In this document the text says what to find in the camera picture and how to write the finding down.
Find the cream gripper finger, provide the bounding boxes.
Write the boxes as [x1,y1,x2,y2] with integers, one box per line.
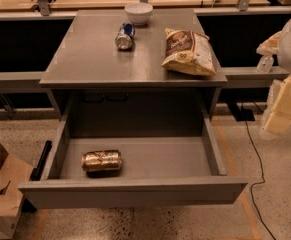
[256,31,281,55]
[260,80,291,140]

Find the orange soda can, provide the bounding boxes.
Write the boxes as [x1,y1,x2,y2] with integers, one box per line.
[81,150,123,172]

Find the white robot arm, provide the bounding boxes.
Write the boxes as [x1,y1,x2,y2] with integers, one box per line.
[256,19,291,139]

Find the open grey top drawer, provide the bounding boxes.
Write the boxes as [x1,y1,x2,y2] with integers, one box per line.
[17,97,249,210]

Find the blue soda can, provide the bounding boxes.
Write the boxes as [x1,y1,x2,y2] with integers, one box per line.
[115,23,135,50]

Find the grey cabinet counter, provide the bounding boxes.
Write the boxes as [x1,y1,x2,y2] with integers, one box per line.
[40,9,227,112]

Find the clear sanitizer bottle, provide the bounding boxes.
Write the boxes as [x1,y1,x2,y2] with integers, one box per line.
[256,55,274,73]

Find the brown chip bag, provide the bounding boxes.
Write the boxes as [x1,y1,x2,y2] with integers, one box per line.
[161,28,216,76]

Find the white bowl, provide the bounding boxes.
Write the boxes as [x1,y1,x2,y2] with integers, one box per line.
[124,2,153,26]

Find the black bar on floor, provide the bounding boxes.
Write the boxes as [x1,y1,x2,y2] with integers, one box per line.
[30,140,52,181]

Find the cardboard box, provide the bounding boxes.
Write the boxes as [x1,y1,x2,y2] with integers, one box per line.
[0,143,33,240]

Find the black floor cable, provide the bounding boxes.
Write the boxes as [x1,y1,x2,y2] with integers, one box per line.
[239,102,278,240]

